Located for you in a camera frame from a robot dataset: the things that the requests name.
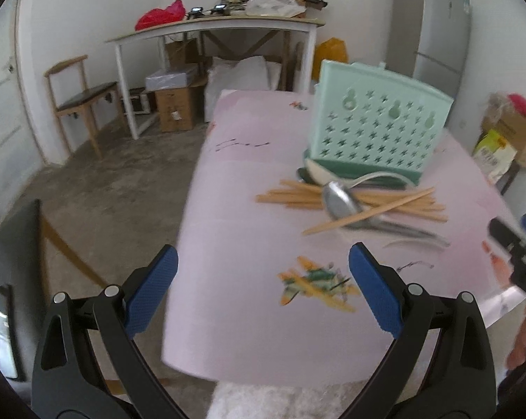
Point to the clear plastic bag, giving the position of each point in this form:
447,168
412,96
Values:
274,8

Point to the cardboard box with red cloth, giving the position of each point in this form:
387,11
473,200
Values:
506,114

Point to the red plastic bag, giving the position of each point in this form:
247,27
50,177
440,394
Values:
154,17

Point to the white door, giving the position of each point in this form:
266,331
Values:
20,159

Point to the metal spoon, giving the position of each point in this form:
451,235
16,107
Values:
339,204

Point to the white sack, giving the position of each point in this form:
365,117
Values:
251,74

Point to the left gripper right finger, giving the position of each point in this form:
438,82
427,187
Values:
460,381

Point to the white ceramic spoon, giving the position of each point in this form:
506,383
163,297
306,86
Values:
322,176

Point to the cardboard box on floor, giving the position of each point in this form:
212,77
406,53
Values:
181,109

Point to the mint green utensil holder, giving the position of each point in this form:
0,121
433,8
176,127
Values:
367,119

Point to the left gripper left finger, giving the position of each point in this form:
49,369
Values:
67,381

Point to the silver refrigerator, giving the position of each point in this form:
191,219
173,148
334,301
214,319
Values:
429,41

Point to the pink patterned tablecloth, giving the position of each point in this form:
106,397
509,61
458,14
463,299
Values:
227,318

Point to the yellow white rice bag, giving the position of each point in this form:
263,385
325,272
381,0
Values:
494,155

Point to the white work table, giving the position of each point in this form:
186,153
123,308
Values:
206,28

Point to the wooden chair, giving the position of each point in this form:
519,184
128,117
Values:
82,104

